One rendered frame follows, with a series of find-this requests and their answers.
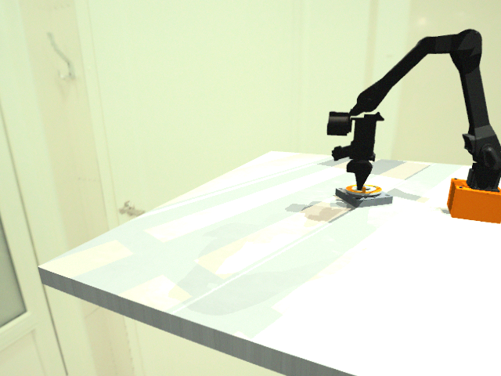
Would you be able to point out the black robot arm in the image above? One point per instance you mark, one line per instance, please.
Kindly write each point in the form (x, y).
(465, 49)

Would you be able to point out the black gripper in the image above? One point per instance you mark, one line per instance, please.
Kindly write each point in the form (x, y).
(360, 165)

